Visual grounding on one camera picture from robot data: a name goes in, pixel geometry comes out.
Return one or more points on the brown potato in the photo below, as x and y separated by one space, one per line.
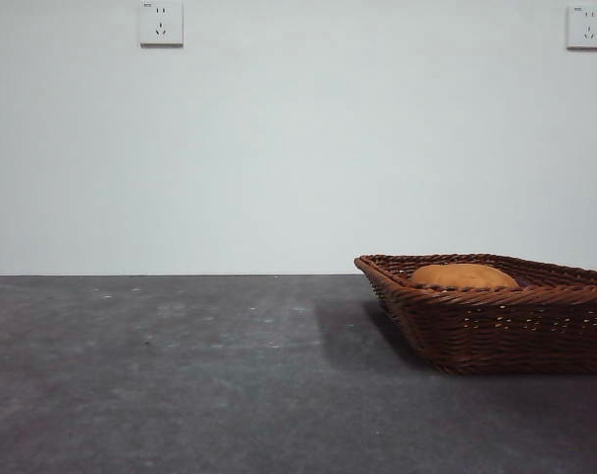
463 276

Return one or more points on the brown wicker basket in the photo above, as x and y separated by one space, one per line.
500 340

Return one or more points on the white wall socket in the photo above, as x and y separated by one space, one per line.
584 27
162 24

